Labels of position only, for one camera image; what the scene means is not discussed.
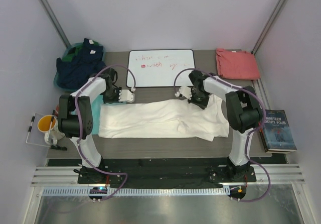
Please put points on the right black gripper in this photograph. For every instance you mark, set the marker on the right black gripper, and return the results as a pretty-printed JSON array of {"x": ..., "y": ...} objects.
[{"x": 203, "y": 104}]

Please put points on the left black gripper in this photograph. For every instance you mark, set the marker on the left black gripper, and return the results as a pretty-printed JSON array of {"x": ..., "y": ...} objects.
[{"x": 106, "y": 100}]

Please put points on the white printed t-shirt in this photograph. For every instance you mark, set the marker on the white printed t-shirt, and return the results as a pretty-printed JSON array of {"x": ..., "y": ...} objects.
[{"x": 164, "y": 119}]

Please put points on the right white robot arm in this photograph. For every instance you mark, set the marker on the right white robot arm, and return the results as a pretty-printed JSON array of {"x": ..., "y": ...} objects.
[{"x": 245, "y": 111}]

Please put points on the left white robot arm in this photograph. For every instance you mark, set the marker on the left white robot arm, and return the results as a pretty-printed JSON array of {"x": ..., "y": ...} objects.
[{"x": 75, "y": 117}]

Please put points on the teal cutting board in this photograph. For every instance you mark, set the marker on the teal cutting board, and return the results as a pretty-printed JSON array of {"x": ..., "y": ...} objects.
[{"x": 96, "y": 113}]

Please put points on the navy blue t-shirt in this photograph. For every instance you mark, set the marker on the navy blue t-shirt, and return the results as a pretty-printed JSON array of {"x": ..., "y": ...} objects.
[{"x": 80, "y": 68}]

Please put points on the folded pink t-shirt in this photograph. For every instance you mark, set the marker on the folded pink t-shirt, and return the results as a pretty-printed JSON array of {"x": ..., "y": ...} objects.
[{"x": 236, "y": 65}]

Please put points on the white dry-erase board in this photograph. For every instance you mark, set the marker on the white dry-erase board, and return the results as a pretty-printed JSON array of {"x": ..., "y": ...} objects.
[{"x": 160, "y": 68}]

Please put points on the green t-shirt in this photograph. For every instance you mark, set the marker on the green t-shirt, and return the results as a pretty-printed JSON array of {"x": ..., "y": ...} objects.
[{"x": 73, "y": 52}]

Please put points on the white mug orange inside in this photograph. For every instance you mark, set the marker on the white mug orange inside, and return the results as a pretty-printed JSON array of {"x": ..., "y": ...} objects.
[{"x": 48, "y": 125}]

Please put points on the black marker pen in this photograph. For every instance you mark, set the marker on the black marker pen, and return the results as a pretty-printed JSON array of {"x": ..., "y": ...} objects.
[{"x": 56, "y": 147}]

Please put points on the clear acrylic sheet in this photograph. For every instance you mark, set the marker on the clear acrylic sheet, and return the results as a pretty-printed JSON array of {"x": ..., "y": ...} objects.
[{"x": 35, "y": 137}]

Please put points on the Nineteen Eighty-Four book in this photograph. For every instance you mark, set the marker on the Nineteen Eighty-Four book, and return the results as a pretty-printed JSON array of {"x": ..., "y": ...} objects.
[{"x": 276, "y": 134}]

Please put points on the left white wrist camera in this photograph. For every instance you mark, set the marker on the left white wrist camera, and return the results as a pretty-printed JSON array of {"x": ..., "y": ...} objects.
[{"x": 126, "y": 95}]

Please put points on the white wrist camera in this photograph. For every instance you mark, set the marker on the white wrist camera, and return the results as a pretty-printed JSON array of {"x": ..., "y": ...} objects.
[
  {"x": 126, "y": 95},
  {"x": 184, "y": 91}
]

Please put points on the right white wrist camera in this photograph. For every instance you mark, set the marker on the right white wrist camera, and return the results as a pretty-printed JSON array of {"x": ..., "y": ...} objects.
[{"x": 184, "y": 91}]

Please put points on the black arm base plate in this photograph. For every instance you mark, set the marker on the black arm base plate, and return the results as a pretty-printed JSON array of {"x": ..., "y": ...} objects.
[{"x": 183, "y": 173}]

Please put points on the white slotted cable duct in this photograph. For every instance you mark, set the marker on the white slotted cable duct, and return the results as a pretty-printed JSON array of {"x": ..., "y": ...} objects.
[{"x": 100, "y": 191}]

